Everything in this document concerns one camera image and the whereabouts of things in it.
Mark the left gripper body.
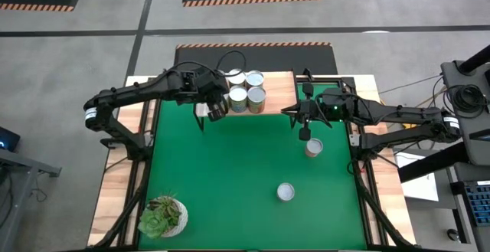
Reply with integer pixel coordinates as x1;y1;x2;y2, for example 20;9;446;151
194;69;231;108

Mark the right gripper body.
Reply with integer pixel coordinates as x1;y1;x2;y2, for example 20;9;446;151
299;82;331;142

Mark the blue cherries label can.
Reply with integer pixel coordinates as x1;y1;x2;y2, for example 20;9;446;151
228;85;249;114

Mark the silver-lidded tin can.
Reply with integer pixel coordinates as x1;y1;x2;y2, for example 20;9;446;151
227;69;247;87
245;70;266;90

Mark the orange pineapple label can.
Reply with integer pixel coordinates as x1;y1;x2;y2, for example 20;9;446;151
247;86;267;114

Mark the salmon-sided tin can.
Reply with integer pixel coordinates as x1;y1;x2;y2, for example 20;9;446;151
304;138;325;159

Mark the green can with peach print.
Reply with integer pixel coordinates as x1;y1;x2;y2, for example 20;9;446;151
276;182;296;202

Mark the green table mat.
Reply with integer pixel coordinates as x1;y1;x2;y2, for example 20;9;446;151
137;83;368;251

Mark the succulent in white pot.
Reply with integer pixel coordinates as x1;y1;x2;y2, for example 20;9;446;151
137;194;189;241

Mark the black stand beam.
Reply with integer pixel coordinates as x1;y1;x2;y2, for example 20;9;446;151
397;141;470;184

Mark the white paper sheet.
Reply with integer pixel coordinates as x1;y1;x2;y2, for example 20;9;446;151
394;152;440;202

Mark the gray equipment cart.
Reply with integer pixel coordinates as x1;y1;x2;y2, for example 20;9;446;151
439;59;490;168

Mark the black stand pole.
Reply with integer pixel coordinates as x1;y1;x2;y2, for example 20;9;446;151
458;44;490;75

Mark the backlit keyboard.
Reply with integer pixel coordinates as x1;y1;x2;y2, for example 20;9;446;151
462;180;490;228

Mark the gray metal desk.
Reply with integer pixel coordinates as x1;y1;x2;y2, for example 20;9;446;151
0;148;62;252

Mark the dark laptop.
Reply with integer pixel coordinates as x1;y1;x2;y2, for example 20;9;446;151
0;126;21;152

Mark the wooden shelf with black frame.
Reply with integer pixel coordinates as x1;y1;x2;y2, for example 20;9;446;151
193;70;300;133

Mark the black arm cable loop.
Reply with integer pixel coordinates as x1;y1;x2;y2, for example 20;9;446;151
168;49;248;79

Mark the gray floor cable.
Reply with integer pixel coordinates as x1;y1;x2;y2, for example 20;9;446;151
377;74;443;94

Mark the black table frame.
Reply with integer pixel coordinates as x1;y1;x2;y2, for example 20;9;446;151
86;74;420;252

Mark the coiled black cable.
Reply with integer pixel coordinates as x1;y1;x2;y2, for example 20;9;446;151
446;84;487;111

